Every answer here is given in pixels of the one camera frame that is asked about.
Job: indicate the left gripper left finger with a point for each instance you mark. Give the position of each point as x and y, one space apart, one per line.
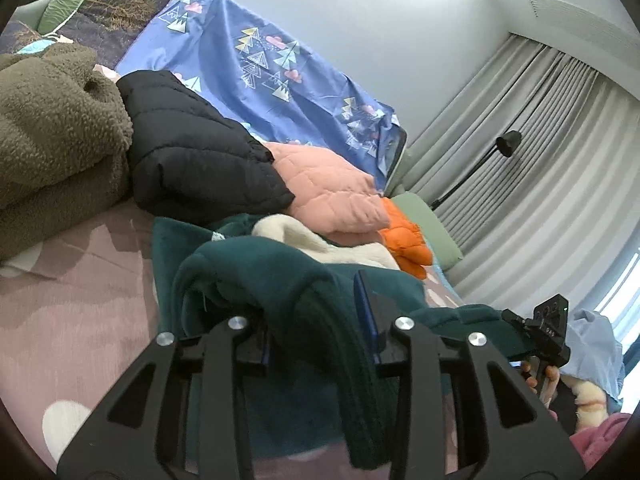
178 412

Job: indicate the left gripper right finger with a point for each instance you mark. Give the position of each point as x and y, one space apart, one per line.
462 410

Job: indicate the dark green fleece coat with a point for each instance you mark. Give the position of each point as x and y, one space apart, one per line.
321 385

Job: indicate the person right hand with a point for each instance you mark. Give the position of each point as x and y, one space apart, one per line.
544 387

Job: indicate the light blue cloth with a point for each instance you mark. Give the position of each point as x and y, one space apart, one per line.
595 354

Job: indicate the pink fleece sleeve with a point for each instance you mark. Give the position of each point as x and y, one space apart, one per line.
592 443

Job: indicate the green pillow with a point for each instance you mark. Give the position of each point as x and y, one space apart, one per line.
446 251

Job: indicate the pink polka-dot bedspread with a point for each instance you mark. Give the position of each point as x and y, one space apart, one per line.
76 310

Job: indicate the grey pleated curtain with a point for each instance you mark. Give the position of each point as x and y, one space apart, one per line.
554 217

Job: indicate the orange puffer jacket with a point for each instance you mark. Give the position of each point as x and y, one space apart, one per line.
405 242

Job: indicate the black floor lamp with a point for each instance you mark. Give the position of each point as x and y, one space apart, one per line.
505 145

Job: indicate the pink quilted jacket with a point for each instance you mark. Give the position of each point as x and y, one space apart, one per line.
333 198

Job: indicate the black puffer jacket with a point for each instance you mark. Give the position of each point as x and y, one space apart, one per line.
188 162

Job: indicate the brown fleece garment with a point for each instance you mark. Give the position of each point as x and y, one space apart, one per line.
65 133

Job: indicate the blue tree-print sheet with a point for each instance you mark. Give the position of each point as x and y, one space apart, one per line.
255 73

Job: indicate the dark tree-print pillow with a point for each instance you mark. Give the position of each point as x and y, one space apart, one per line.
107 26

